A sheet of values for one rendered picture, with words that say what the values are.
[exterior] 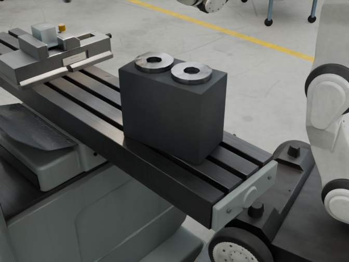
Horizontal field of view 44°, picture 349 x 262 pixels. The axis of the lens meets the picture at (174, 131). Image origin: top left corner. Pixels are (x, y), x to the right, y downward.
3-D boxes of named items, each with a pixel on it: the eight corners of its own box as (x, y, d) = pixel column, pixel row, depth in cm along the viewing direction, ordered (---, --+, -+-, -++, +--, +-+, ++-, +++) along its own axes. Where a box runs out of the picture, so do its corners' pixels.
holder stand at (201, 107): (151, 115, 117) (148, 45, 106) (223, 140, 107) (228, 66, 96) (122, 136, 109) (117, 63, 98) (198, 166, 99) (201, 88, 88)
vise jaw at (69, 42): (59, 36, 146) (58, 24, 143) (80, 46, 138) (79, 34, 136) (44, 40, 142) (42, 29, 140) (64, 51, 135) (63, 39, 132)
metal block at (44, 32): (48, 39, 139) (45, 21, 136) (58, 44, 136) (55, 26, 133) (34, 43, 136) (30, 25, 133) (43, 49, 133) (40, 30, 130)
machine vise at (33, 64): (90, 44, 157) (86, 15, 151) (115, 57, 148) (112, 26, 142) (-3, 75, 137) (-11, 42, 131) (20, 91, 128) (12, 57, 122)
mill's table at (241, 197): (19, 44, 178) (15, 25, 173) (278, 183, 106) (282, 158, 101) (-37, 61, 164) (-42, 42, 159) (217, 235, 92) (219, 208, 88)
